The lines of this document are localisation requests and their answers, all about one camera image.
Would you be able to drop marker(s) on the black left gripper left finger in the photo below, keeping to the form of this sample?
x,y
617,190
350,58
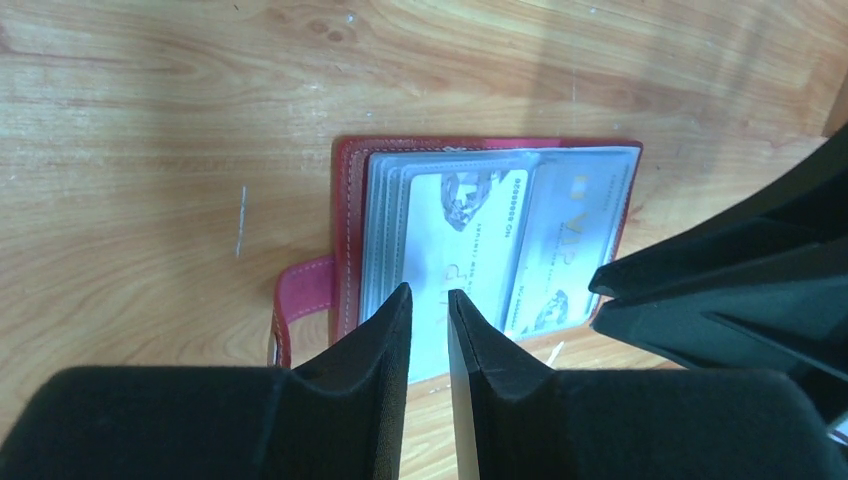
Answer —
x,y
338,416

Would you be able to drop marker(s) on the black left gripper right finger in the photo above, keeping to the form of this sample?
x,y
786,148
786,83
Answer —
x,y
517,418

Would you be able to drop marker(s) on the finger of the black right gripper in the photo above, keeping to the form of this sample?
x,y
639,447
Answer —
x,y
761,285

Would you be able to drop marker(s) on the red leather card holder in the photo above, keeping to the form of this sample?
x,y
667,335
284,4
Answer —
x,y
333,283

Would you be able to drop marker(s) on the white diamond card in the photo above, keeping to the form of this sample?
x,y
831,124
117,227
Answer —
x,y
461,234

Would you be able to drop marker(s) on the silver VIP card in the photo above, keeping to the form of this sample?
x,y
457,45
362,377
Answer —
x,y
572,224

